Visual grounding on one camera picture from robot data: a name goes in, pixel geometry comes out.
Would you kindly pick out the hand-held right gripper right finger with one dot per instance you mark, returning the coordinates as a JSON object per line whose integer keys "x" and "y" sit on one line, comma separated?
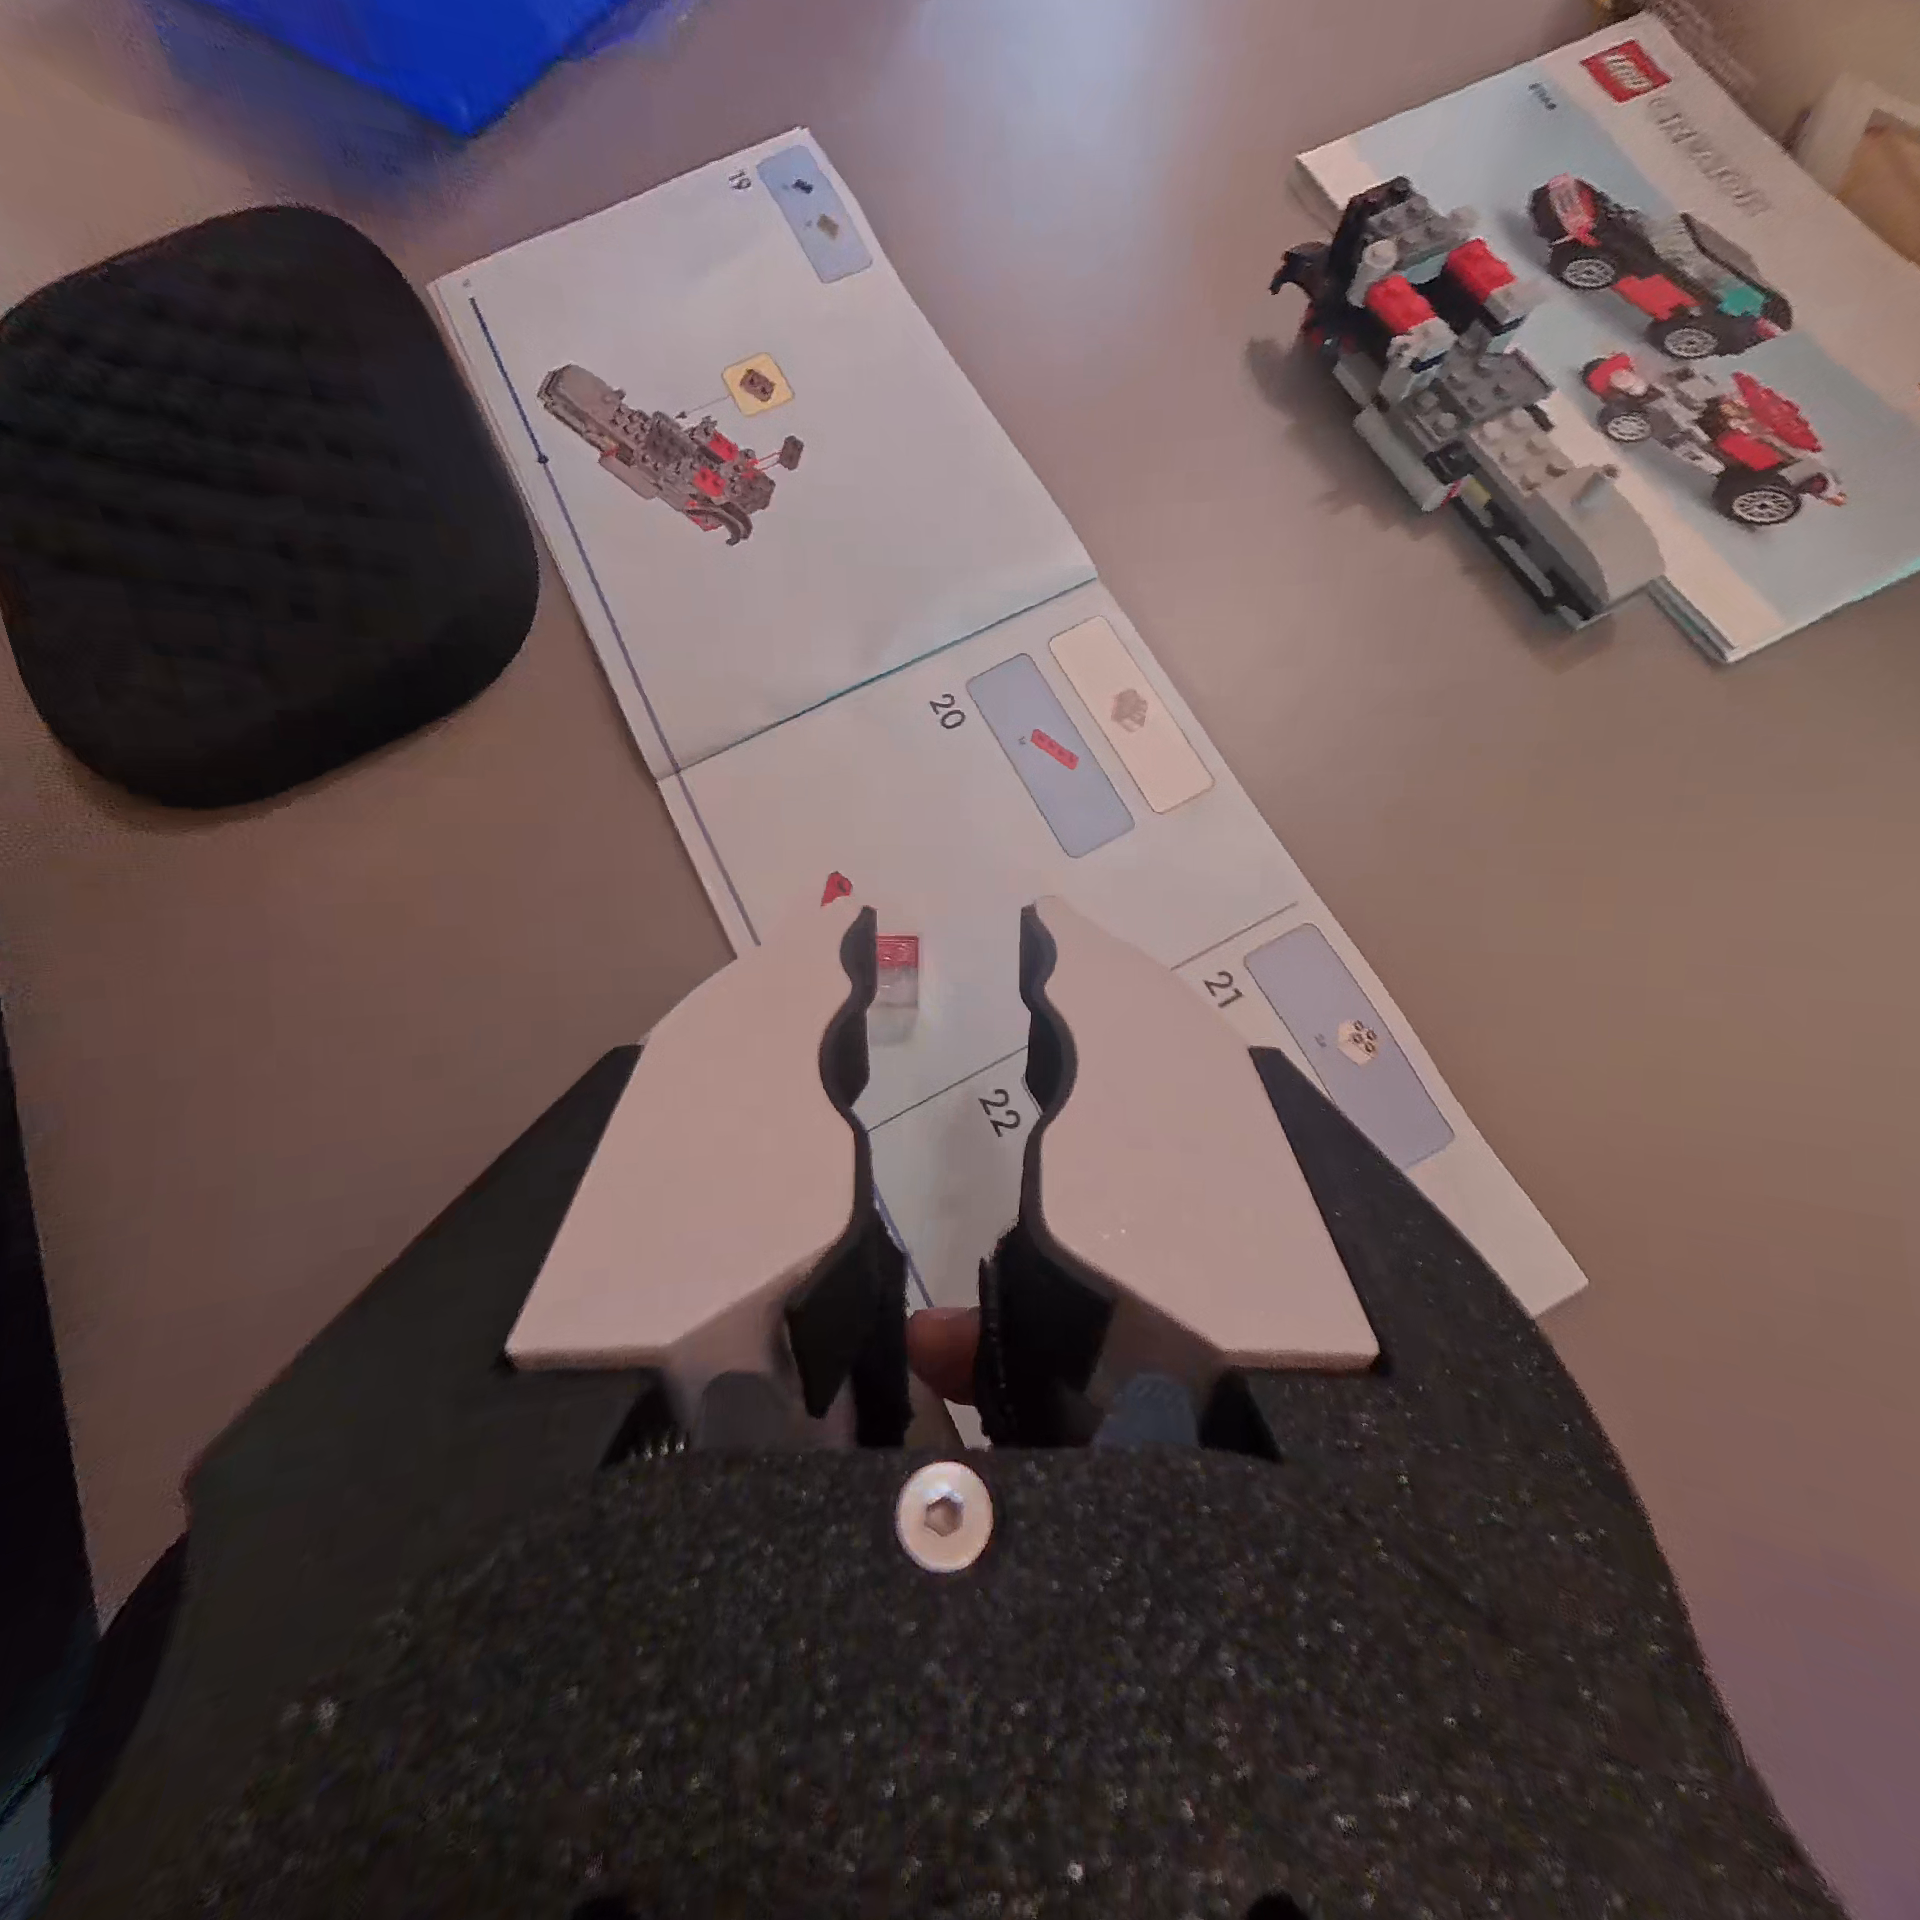
{"x": 1184, "y": 1184}

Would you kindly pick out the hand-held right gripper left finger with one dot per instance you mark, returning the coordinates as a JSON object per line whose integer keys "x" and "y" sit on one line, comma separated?
{"x": 704, "y": 1171}

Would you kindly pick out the instruction booklet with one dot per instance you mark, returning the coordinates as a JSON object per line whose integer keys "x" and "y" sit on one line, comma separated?
{"x": 840, "y": 495}
{"x": 1664, "y": 148}

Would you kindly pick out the black foam pad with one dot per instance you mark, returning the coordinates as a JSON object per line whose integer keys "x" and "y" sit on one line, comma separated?
{"x": 253, "y": 495}

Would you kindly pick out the toy brick truck model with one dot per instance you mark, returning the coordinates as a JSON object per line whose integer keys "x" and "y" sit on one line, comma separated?
{"x": 1441, "y": 388}

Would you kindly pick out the blue plastic bin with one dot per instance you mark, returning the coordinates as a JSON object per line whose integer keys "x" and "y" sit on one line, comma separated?
{"x": 450, "y": 59}

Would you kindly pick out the closed instruction booklet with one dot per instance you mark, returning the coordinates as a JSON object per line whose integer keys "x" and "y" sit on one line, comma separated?
{"x": 1664, "y": 148}

